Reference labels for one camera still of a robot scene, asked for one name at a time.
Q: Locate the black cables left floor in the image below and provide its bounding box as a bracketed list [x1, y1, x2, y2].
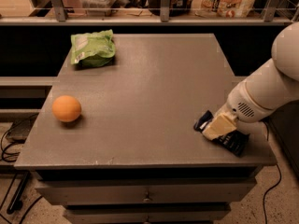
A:
[0, 114, 43, 224]

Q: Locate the grey metal shelf rack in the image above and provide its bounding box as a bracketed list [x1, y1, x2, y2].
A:
[0, 0, 299, 26]

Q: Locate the round metal drawer knob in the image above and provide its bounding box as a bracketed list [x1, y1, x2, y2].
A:
[143, 195, 152, 203]

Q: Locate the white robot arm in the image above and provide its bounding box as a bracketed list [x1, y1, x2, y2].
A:
[203, 22, 299, 140]

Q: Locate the black cable right floor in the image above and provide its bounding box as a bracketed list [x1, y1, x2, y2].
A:
[262, 121, 283, 224]

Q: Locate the orange fruit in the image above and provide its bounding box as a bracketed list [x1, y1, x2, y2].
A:
[51, 95, 81, 122]

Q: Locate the dark blue rxbar wrapper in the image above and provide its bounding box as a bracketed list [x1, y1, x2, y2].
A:
[193, 110, 249, 157]

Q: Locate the green rice chip bag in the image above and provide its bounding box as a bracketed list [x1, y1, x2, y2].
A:
[71, 30, 116, 67]

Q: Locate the colourful snack bag on shelf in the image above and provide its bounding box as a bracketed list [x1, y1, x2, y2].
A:
[195, 0, 255, 18]

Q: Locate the grey drawer cabinet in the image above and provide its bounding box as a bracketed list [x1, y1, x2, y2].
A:
[16, 34, 276, 224]

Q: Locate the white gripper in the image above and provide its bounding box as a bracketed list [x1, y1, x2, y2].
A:
[203, 81, 268, 140]

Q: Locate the grey power adapter box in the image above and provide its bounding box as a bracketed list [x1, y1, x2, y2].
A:
[6, 119, 33, 142]

